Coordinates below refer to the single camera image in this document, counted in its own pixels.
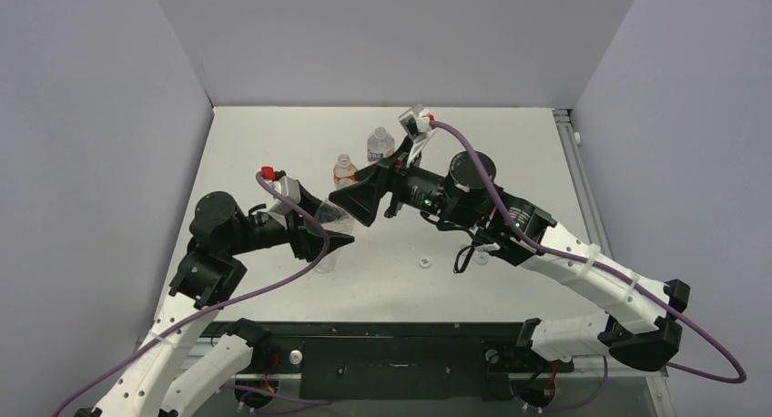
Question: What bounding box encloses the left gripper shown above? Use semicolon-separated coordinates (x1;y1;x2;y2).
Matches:
227;182;354;259

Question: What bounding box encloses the clear crushed bottle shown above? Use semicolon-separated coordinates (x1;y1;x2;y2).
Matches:
310;199;357;276

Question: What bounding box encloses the orange tea bottle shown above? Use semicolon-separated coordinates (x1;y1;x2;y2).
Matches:
333;154;357;189

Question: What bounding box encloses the clear blue-label bottle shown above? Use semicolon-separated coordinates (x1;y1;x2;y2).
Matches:
366;127;395;164

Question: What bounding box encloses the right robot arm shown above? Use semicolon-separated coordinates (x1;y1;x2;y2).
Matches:
330;151;689;371

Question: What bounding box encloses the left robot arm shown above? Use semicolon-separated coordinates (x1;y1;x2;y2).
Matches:
76;174;354;416

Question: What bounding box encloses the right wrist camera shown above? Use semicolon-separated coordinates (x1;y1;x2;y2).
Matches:
398;105;434;168

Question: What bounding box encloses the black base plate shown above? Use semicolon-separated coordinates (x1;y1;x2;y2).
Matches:
237;322;574;401

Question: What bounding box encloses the aluminium frame rail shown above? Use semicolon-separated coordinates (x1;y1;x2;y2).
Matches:
552;107;669;380

